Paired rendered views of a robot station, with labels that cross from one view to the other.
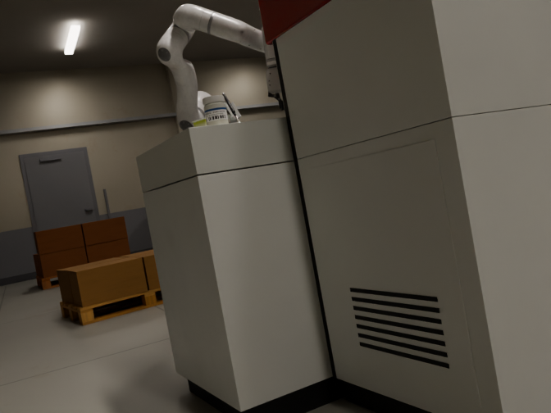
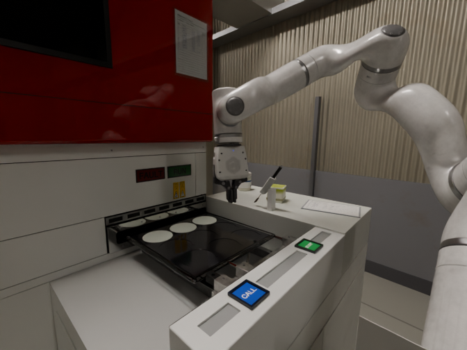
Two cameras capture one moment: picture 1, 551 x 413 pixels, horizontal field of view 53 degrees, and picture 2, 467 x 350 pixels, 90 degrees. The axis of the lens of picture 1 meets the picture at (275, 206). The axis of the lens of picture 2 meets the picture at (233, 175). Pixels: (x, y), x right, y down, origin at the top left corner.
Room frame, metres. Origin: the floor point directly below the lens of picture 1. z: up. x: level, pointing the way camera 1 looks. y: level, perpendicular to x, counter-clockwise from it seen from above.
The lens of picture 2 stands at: (2.91, -0.33, 1.25)
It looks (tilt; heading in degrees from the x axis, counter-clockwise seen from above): 10 degrees down; 160
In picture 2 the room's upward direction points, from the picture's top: 1 degrees clockwise
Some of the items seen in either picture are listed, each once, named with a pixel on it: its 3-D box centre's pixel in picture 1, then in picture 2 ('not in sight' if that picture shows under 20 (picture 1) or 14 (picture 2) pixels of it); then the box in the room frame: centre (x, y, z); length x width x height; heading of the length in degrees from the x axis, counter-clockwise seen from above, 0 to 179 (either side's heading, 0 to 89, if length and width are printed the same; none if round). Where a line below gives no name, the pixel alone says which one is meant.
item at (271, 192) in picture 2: (234, 118); (267, 192); (2.12, 0.10, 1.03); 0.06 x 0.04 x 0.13; 29
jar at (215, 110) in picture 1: (216, 111); (244, 180); (1.79, 0.13, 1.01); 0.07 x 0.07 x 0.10
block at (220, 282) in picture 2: not in sight; (231, 288); (2.44, -0.17, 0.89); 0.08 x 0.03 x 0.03; 29
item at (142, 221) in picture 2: not in sight; (165, 223); (1.96, -0.29, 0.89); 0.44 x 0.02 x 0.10; 119
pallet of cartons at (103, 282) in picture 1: (133, 280); not in sight; (4.75, 1.32, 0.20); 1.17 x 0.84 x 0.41; 117
